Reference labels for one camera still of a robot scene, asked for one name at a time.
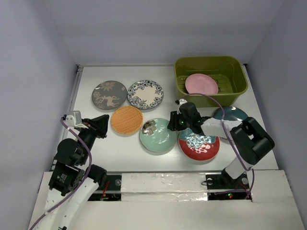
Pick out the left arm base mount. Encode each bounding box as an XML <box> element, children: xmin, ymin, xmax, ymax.
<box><xmin>88</xmin><ymin>174</ymin><xmax>122</xmax><ymax>201</ymax></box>

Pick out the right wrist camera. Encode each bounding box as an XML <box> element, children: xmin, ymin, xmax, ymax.
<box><xmin>175</xmin><ymin>98</ymin><xmax>187</xmax><ymax>107</ymax></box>

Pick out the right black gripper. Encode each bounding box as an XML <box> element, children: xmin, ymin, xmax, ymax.
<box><xmin>166</xmin><ymin>110</ymin><xmax>192</xmax><ymax>131</ymax></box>

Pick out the mint green flower plate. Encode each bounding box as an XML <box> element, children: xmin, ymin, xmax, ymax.
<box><xmin>140</xmin><ymin>118</ymin><xmax>177</xmax><ymax>153</ymax></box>

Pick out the red and teal plate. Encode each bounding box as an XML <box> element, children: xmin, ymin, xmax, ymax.
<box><xmin>178</xmin><ymin>128</ymin><xmax>220</xmax><ymax>162</ymax></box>

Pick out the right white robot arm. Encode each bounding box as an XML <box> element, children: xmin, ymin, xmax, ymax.
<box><xmin>167</xmin><ymin>100</ymin><xmax>275</xmax><ymax>192</ymax></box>

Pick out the blue floral white plate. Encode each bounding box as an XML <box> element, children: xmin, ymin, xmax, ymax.
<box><xmin>127</xmin><ymin>80</ymin><xmax>164</xmax><ymax>110</ymax></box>

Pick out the aluminium frame rail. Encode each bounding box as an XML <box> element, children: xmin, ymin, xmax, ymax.
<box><xmin>49</xmin><ymin>64</ymin><xmax>83</xmax><ymax>172</ymax></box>

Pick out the dark teal plate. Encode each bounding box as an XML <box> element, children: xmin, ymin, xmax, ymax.
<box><xmin>213</xmin><ymin>106</ymin><xmax>248</xmax><ymax>121</ymax></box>

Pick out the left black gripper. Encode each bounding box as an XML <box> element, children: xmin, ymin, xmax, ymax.
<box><xmin>78</xmin><ymin>113</ymin><xmax>110</xmax><ymax>163</ymax></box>

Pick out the orange woven plate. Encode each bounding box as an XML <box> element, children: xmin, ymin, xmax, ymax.
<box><xmin>111</xmin><ymin>106</ymin><xmax>143</xmax><ymax>135</ymax></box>

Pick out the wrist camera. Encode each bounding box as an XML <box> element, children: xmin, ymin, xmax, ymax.
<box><xmin>175</xmin><ymin>98</ymin><xmax>187</xmax><ymax>107</ymax></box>
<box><xmin>63</xmin><ymin>111</ymin><xmax>82</xmax><ymax>127</ymax></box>

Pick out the grey deer plate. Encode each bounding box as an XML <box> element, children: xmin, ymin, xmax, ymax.
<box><xmin>91</xmin><ymin>80</ymin><xmax>127</xmax><ymax>110</ymax></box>

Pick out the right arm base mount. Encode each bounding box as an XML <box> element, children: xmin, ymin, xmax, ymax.
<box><xmin>201</xmin><ymin>173</ymin><xmax>251</xmax><ymax>201</ymax></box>

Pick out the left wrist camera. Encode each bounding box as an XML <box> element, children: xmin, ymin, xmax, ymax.
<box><xmin>63</xmin><ymin>111</ymin><xmax>82</xmax><ymax>127</ymax></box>

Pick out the pink plate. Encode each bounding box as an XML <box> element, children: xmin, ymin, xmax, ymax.
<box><xmin>185</xmin><ymin>73</ymin><xmax>218</xmax><ymax>94</ymax></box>

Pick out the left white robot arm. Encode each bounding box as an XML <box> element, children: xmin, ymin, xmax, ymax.
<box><xmin>30</xmin><ymin>111</ymin><xmax>109</xmax><ymax>230</ymax></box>

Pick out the silver foil strip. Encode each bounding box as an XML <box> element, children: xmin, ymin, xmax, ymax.
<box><xmin>120</xmin><ymin>172</ymin><xmax>208</xmax><ymax>202</ymax></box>

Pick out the olive green plastic bin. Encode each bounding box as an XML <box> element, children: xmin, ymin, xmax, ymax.
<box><xmin>174</xmin><ymin>56</ymin><xmax>248</xmax><ymax>108</ymax></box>

